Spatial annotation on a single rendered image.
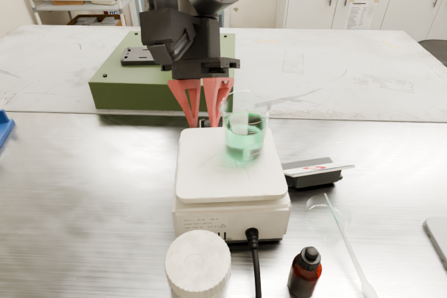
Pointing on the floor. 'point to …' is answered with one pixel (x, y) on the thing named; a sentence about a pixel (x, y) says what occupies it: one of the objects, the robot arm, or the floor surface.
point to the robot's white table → (330, 74)
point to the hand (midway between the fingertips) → (203, 122)
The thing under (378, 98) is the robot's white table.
